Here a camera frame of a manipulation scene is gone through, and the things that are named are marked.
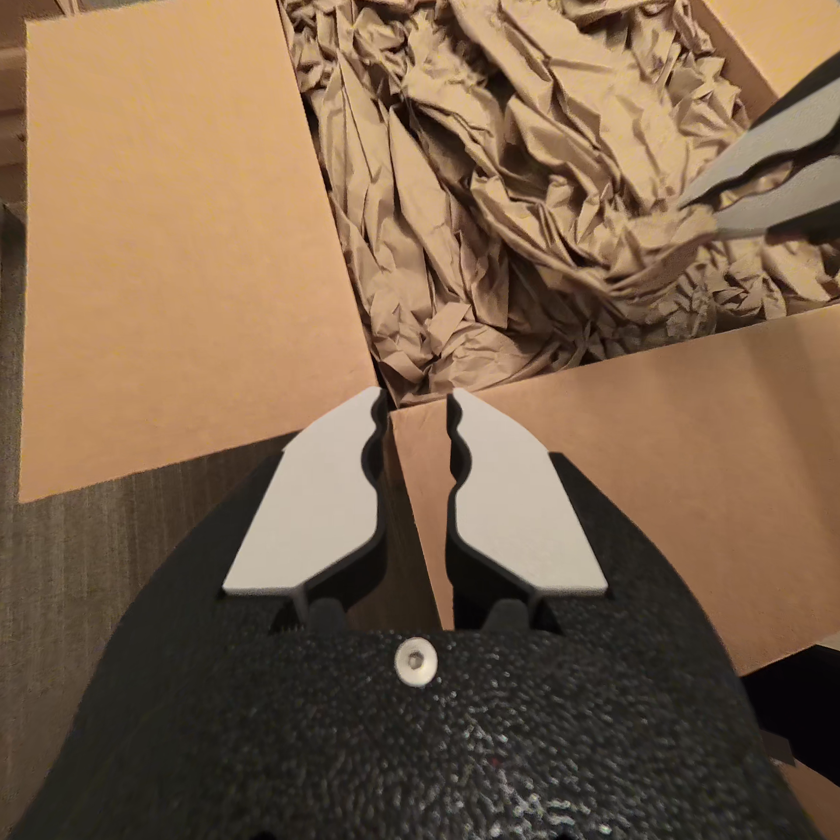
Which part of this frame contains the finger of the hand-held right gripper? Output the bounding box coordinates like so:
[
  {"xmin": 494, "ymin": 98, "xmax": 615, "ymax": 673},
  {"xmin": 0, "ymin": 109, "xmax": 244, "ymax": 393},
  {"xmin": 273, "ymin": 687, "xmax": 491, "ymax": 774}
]
[
  {"xmin": 678, "ymin": 80, "xmax": 840, "ymax": 212},
  {"xmin": 710, "ymin": 152, "xmax": 840, "ymax": 242}
]

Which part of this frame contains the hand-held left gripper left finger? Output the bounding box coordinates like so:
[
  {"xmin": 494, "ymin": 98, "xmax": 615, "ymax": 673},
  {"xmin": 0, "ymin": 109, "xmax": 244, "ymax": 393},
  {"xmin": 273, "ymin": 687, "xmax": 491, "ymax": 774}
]
[{"xmin": 223, "ymin": 386, "xmax": 392, "ymax": 613}]

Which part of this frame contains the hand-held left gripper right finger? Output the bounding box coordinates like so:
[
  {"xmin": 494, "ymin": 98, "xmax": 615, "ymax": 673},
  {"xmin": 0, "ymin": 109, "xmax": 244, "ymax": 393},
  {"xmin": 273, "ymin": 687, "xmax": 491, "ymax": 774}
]
[{"xmin": 445, "ymin": 387, "xmax": 609, "ymax": 614}]

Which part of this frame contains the brown packing paper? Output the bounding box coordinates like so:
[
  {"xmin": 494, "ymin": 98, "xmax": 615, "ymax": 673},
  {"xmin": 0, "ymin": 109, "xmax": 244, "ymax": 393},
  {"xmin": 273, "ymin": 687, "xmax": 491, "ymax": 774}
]
[{"xmin": 277, "ymin": 0, "xmax": 840, "ymax": 406}]

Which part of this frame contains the large cardboard box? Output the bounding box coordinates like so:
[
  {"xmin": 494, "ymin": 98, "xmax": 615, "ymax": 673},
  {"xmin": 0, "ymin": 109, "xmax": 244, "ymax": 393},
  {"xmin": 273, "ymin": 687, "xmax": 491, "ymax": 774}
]
[{"xmin": 18, "ymin": 0, "xmax": 840, "ymax": 678}]

